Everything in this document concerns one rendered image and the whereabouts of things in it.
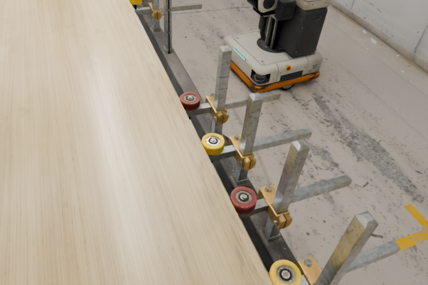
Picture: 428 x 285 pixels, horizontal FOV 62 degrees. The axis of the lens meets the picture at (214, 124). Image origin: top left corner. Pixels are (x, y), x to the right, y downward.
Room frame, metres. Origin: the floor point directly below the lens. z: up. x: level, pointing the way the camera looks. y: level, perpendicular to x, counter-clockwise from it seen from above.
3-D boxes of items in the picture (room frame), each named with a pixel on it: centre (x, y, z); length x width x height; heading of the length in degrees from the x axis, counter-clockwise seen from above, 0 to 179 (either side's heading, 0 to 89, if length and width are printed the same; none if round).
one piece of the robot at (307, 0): (2.83, -0.51, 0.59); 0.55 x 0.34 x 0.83; 31
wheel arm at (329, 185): (0.75, -0.29, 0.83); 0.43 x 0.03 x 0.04; 115
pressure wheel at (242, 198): (0.66, -0.11, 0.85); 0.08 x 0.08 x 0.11
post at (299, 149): (0.68, -0.23, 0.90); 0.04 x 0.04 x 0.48; 25
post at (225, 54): (1.13, -0.01, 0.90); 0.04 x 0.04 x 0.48; 25
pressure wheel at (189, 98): (1.11, 0.10, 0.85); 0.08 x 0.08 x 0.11
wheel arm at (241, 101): (1.20, -0.07, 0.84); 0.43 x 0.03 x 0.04; 115
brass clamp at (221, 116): (1.15, 0.00, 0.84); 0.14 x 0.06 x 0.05; 25
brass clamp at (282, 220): (0.70, -0.22, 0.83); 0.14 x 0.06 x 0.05; 25
